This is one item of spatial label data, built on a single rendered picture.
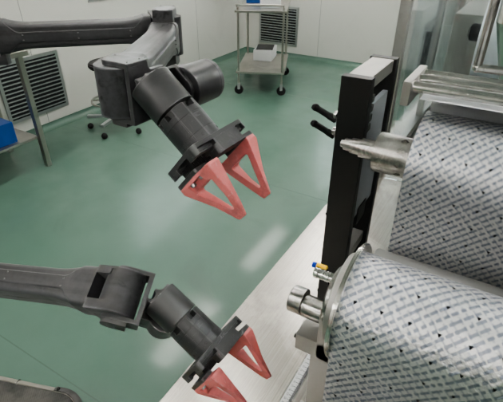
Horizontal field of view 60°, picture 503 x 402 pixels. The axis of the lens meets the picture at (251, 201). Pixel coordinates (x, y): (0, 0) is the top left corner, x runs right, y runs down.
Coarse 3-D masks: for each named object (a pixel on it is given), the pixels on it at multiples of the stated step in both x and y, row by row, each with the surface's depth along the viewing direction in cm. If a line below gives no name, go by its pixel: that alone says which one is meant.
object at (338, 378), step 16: (336, 368) 52; (336, 384) 53; (352, 384) 52; (368, 384) 50; (336, 400) 55; (352, 400) 53; (368, 400) 51; (384, 400) 50; (400, 400) 49; (416, 400) 47
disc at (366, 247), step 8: (360, 248) 51; (368, 248) 54; (360, 256) 51; (352, 264) 49; (344, 280) 48; (344, 288) 48; (336, 296) 48; (336, 304) 47; (336, 312) 48; (328, 320) 48; (328, 328) 48; (328, 336) 48; (328, 344) 49; (328, 352) 50
